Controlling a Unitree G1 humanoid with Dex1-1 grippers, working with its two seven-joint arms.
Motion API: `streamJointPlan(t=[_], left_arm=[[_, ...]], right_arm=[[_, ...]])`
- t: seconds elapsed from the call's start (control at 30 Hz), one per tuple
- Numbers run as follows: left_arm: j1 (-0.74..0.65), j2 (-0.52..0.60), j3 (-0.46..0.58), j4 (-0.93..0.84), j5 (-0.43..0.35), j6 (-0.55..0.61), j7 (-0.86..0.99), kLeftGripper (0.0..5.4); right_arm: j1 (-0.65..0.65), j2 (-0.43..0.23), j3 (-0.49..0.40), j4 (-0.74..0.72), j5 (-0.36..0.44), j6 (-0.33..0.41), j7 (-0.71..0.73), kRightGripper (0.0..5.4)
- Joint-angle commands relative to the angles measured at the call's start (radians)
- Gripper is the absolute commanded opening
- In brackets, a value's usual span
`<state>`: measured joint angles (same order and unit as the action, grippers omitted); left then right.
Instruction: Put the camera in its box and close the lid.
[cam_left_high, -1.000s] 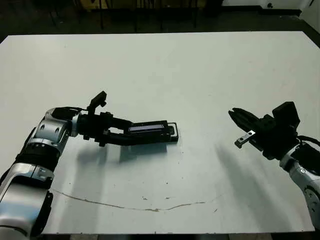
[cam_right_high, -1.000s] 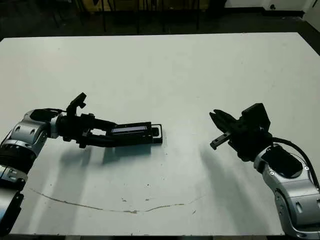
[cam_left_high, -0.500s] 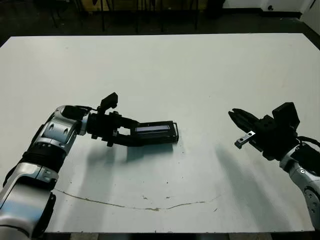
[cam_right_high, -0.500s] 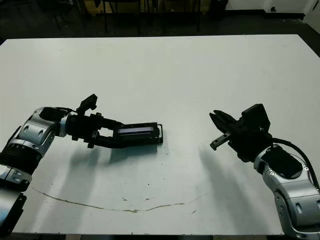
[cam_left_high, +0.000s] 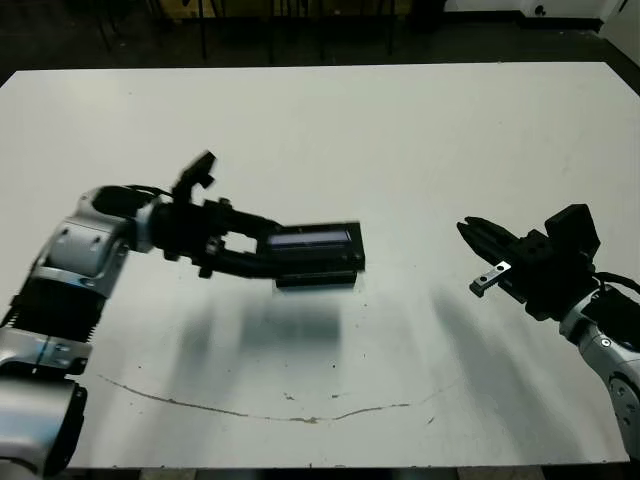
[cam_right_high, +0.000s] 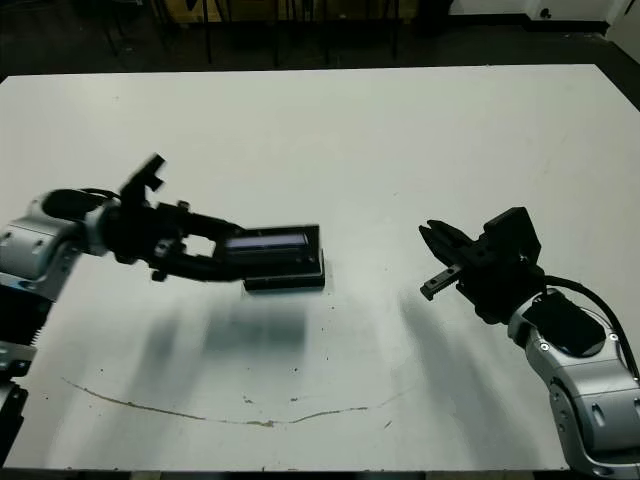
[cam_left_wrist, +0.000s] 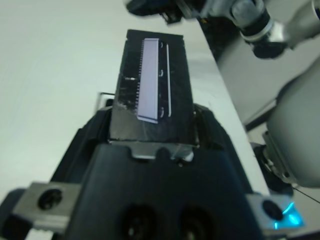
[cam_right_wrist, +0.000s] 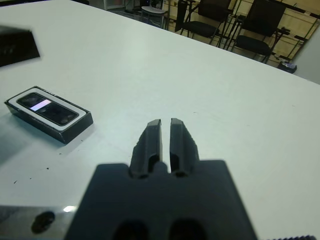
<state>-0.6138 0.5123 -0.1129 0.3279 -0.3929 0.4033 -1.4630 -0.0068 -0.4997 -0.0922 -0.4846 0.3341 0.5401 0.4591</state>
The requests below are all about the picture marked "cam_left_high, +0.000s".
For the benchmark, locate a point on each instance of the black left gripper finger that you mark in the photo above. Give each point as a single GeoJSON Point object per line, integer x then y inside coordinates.
{"type": "Point", "coordinates": [252, 225]}
{"type": "Point", "coordinates": [245, 265]}

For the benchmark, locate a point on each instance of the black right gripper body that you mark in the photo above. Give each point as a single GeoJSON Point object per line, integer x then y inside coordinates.
{"type": "Point", "coordinates": [545, 280]}

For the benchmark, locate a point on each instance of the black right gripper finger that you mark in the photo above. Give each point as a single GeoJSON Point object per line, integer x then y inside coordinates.
{"type": "Point", "coordinates": [495, 232]}
{"type": "Point", "coordinates": [487, 250]}

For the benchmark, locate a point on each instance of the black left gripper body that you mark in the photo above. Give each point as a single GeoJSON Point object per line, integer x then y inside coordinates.
{"type": "Point", "coordinates": [185, 230]}

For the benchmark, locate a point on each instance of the black box lid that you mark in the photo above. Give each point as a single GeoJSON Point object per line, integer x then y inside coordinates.
{"type": "Point", "coordinates": [320, 255]}

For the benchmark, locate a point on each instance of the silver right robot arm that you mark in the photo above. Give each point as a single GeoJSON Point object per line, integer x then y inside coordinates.
{"type": "Point", "coordinates": [605, 345]}

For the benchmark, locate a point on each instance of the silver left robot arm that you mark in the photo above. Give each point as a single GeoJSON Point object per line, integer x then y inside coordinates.
{"type": "Point", "coordinates": [75, 250]}

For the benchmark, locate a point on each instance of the large cardboard box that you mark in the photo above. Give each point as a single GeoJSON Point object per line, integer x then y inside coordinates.
{"type": "Point", "coordinates": [622, 20]}

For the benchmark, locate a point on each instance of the black mesh visitor chair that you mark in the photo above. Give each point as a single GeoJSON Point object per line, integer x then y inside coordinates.
{"type": "Point", "coordinates": [203, 30]}

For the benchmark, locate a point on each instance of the small black waste bin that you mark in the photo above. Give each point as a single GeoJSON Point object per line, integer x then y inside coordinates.
{"type": "Point", "coordinates": [425, 15]}

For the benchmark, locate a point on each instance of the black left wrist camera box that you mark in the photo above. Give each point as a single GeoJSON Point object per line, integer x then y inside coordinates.
{"type": "Point", "coordinates": [192, 172]}

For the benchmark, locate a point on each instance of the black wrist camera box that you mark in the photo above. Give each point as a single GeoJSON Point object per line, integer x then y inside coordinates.
{"type": "Point", "coordinates": [572, 227]}
{"type": "Point", "coordinates": [192, 172]}

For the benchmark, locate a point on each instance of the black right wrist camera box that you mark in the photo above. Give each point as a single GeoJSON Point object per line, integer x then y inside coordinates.
{"type": "Point", "coordinates": [572, 227]}

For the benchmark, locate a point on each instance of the small black wall fixture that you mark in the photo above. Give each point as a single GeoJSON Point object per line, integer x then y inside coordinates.
{"type": "Point", "coordinates": [539, 10]}

